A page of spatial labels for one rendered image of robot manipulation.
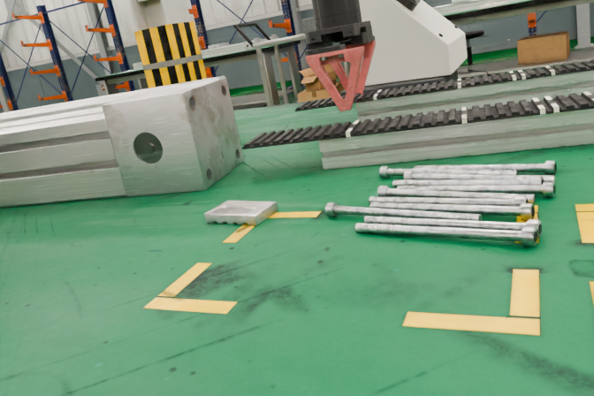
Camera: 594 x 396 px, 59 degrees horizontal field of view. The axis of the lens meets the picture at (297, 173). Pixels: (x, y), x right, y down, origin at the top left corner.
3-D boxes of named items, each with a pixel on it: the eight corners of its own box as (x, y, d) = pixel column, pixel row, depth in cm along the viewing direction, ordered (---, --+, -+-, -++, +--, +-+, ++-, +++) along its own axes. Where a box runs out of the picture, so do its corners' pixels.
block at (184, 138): (252, 155, 62) (235, 74, 59) (205, 190, 50) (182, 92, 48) (185, 163, 65) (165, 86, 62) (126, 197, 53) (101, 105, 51)
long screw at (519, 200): (529, 208, 32) (528, 193, 32) (526, 214, 32) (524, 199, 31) (375, 204, 39) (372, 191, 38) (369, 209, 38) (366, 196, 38)
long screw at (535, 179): (544, 187, 35) (544, 173, 35) (542, 193, 34) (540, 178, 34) (398, 187, 41) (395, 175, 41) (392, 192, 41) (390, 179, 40)
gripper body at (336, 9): (306, 49, 63) (295, -17, 61) (325, 42, 72) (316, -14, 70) (360, 39, 61) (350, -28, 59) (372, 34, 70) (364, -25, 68)
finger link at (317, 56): (315, 118, 64) (300, 38, 61) (327, 107, 70) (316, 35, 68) (370, 110, 62) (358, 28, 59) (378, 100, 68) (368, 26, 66)
